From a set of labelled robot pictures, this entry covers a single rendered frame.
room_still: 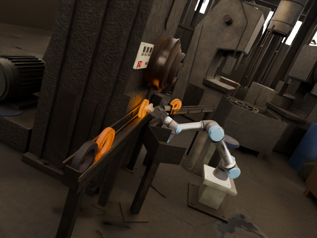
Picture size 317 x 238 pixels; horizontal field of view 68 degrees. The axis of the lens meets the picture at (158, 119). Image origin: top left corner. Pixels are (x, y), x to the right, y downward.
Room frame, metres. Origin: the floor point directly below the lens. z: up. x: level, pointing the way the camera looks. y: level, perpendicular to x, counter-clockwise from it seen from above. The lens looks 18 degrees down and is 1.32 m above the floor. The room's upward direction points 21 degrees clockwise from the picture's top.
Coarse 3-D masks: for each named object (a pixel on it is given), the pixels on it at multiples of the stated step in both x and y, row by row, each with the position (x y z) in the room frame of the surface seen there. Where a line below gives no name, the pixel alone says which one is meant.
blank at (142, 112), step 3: (144, 99) 1.83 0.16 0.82; (144, 102) 1.79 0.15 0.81; (147, 102) 1.83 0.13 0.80; (141, 105) 1.77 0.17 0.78; (144, 105) 1.77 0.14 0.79; (147, 105) 1.86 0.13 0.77; (141, 108) 1.76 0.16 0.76; (144, 108) 1.79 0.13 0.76; (141, 111) 1.76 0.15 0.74; (144, 111) 1.85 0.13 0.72; (138, 114) 1.77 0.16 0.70; (141, 114) 1.76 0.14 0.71; (144, 114) 1.86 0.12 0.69; (141, 117) 1.79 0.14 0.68
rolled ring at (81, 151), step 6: (84, 144) 0.93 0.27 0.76; (90, 144) 0.95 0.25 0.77; (96, 144) 1.00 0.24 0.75; (78, 150) 0.90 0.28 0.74; (84, 150) 0.91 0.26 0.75; (90, 150) 1.02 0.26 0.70; (96, 150) 1.03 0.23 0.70; (78, 156) 0.88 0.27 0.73; (84, 156) 0.91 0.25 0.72; (90, 156) 1.02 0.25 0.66; (72, 162) 0.87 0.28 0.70; (78, 162) 0.87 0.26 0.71; (84, 162) 1.00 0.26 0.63; (90, 162) 1.01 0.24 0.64; (78, 168) 0.88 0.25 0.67; (84, 168) 0.98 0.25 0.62
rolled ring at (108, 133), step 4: (108, 128) 1.15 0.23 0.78; (112, 128) 1.18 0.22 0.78; (104, 132) 1.10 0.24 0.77; (108, 132) 1.11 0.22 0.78; (112, 132) 1.17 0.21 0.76; (100, 136) 1.08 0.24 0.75; (104, 136) 1.08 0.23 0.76; (108, 136) 1.20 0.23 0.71; (112, 136) 1.20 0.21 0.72; (100, 140) 1.07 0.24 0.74; (104, 140) 1.09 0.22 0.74; (108, 140) 1.20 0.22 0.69; (112, 140) 1.22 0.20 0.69; (100, 144) 1.06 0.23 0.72; (104, 144) 1.20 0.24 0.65; (108, 144) 1.20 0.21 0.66; (100, 148) 1.07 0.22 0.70; (104, 148) 1.18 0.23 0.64; (108, 148) 1.20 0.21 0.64; (100, 152) 1.15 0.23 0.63; (104, 152) 1.16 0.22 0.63; (96, 156) 1.06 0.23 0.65
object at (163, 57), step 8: (168, 40) 1.93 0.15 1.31; (176, 40) 1.94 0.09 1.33; (168, 48) 1.86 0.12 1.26; (160, 56) 1.83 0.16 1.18; (168, 56) 1.83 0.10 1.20; (160, 64) 1.81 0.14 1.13; (160, 72) 1.81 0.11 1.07; (152, 80) 1.86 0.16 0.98; (160, 80) 1.86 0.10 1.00; (160, 88) 1.99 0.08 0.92
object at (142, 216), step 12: (156, 132) 1.62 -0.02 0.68; (168, 132) 1.66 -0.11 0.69; (144, 144) 1.52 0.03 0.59; (156, 144) 1.38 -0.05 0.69; (156, 156) 1.35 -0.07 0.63; (168, 156) 1.39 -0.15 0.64; (180, 156) 1.43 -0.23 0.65; (156, 168) 1.51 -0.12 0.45; (144, 180) 1.50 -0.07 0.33; (144, 192) 1.51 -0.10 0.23; (120, 204) 1.55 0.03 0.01; (132, 204) 1.53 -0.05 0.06; (132, 216) 1.47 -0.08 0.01; (144, 216) 1.52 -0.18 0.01
